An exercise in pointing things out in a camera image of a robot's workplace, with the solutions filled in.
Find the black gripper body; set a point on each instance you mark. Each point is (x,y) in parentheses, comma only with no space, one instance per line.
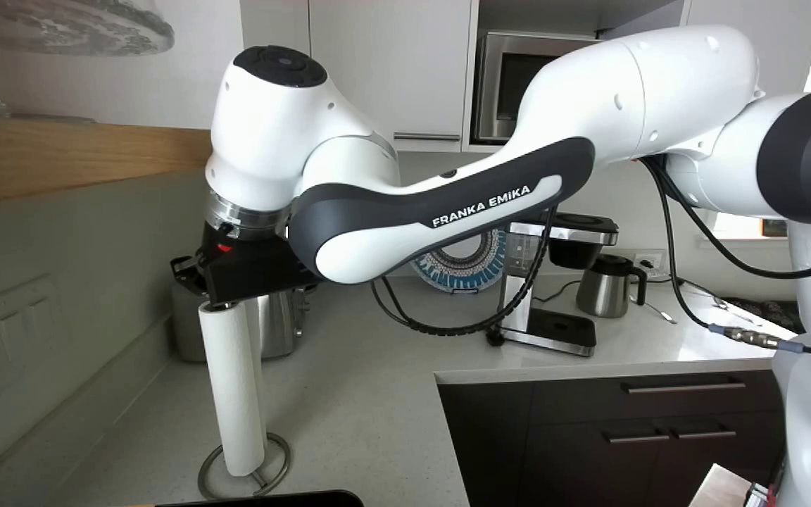
(227,270)

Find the white kitchen paper roll holder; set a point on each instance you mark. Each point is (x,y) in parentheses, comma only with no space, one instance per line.
(233,339)

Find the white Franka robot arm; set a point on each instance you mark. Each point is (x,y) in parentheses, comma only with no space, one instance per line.
(302,186)

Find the stainless steel coffee carafe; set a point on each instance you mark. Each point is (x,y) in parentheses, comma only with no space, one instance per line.
(613,285)

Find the silver toaster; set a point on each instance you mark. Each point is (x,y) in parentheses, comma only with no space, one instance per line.
(275,317)

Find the blue white decorative plate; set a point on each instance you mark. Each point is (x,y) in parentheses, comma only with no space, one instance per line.
(469,267)

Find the wooden shelf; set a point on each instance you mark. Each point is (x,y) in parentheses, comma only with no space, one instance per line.
(54,155)

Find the stainless steel microwave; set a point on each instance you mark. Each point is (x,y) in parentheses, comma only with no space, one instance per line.
(507,63)

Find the dark lower cabinet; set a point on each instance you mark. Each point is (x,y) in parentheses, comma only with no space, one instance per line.
(613,441)

